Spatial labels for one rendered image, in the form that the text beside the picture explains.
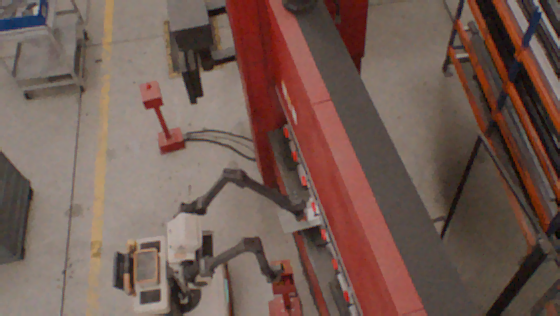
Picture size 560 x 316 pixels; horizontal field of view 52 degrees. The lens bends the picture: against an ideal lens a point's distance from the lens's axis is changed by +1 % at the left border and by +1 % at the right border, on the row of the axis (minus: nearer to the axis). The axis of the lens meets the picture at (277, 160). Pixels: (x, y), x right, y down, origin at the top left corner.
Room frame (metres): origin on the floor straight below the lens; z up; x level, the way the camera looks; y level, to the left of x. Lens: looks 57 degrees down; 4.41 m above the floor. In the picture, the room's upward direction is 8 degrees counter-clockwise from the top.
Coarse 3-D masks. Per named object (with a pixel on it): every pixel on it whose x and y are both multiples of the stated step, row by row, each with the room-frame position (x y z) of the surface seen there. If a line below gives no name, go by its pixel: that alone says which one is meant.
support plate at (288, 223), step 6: (306, 204) 1.85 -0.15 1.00; (282, 210) 1.83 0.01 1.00; (282, 216) 1.78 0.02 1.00; (288, 216) 1.77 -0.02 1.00; (282, 222) 1.74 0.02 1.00; (288, 222) 1.73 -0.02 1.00; (294, 222) 1.72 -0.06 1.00; (300, 222) 1.72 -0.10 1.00; (306, 222) 1.71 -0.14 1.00; (312, 222) 1.71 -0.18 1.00; (318, 222) 1.70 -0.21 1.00; (282, 228) 1.69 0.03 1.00; (288, 228) 1.68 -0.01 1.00; (294, 228) 1.68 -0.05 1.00; (300, 228) 1.67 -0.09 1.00
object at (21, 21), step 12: (0, 0) 4.46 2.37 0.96; (12, 0) 4.43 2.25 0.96; (24, 0) 4.41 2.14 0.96; (36, 0) 4.40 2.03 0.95; (0, 12) 4.26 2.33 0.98; (12, 12) 4.24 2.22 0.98; (24, 12) 4.22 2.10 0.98; (36, 12) 4.23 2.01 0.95; (0, 24) 4.14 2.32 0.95; (12, 24) 4.14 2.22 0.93; (24, 24) 4.14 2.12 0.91; (36, 24) 4.14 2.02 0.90
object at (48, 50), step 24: (48, 0) 4.53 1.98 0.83; (72, 0) 4.90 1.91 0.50; (48, 24) 4.20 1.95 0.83; (72, 24) 4.73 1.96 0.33; (24, 48) 4.47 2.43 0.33; (48, 48) 4.42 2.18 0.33; (72, 48) 4.38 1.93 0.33; (24, 72) 4.13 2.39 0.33; (48, 72) 4.08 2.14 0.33; (72, 72) 4.03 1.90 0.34
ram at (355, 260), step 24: (288, 72) 2.18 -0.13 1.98; (312, 144) 1.75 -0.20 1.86; (312, 168) 1.77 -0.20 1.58; (336, 192) 1.36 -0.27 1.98; (336, 216) 1.35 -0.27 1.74; (336, 240) 1.34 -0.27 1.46; (360, 240) 1.05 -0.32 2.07; (360, 264) 1.02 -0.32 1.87; (360, 288) 0.99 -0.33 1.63; (360, 312) 0.95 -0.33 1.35; (384, 312) 0.75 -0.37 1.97
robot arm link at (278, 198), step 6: (246, 174) 1.85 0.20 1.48; (240, 180) 1.79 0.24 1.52; (246, 180) 1.80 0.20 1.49; (252, 180) 1.81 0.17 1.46; (240, 186) 1.77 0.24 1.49; (246, 186) 1.78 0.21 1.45; (252, 186) 1.78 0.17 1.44; (258, 186) 1.78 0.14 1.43; (264, 186) 1.80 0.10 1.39; (258, 192) 1.77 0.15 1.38; (264, 192) 1.77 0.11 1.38; (270, 192) 1.77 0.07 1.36; (276, 192) 1.78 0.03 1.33; (270, 198) 1.75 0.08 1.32; (276, 198) 1.75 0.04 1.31; (282, 198) 1.75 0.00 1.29; (288, 198) 1.77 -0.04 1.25; (276, 204) 1.73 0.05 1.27; (282, 204) 1.73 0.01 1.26; (288, 204) 1.72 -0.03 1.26
